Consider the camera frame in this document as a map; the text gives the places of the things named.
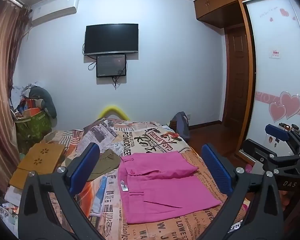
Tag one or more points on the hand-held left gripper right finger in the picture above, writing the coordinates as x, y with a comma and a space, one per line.
216, 170

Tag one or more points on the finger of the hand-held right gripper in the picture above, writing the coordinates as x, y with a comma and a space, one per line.
250, 147
276, 132

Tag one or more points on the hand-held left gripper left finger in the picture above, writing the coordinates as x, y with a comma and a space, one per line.
86, 163

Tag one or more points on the pink pants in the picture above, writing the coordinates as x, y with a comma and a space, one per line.
165, 192

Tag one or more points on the olive green pants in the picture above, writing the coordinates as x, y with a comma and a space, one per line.
107, 162

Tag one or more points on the grey blue backpack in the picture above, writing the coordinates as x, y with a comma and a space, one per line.
181, 123

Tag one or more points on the newspaper print bed sheet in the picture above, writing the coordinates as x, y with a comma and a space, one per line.
140, 140

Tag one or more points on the green patterned bag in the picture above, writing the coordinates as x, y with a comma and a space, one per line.
32, 130

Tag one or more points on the orange box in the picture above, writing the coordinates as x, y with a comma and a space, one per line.
31, 107

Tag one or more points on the crumpled white papers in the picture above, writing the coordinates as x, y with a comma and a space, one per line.
17, 92

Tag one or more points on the striped brown curtain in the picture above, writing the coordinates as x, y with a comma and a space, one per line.
2, 80

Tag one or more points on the wooden overhead cabinet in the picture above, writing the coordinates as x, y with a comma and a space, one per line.
215, 2

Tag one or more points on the white air conditioner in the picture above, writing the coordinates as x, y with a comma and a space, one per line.
55, 7

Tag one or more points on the small black wall monitor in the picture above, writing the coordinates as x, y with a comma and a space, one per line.
111, 65

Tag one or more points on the black wall television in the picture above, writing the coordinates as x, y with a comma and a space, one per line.
111, 38

